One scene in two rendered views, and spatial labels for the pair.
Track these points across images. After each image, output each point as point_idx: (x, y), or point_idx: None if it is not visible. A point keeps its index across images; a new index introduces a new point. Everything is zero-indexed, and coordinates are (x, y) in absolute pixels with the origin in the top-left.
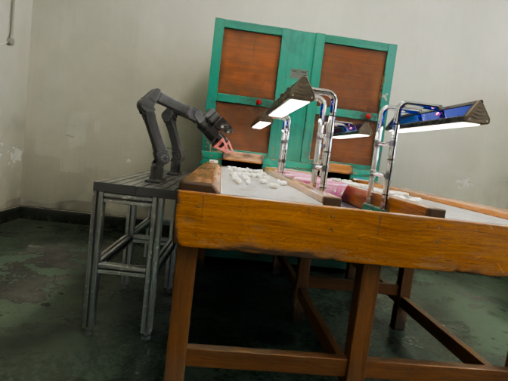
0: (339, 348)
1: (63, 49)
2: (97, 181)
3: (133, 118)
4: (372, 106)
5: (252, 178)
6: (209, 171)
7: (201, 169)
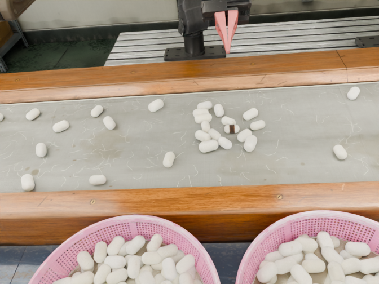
0: None
1: None
2: (119, 34)
3: None
4: None
5: (187, 137)
6: (67, 81)
7: (108, 70)
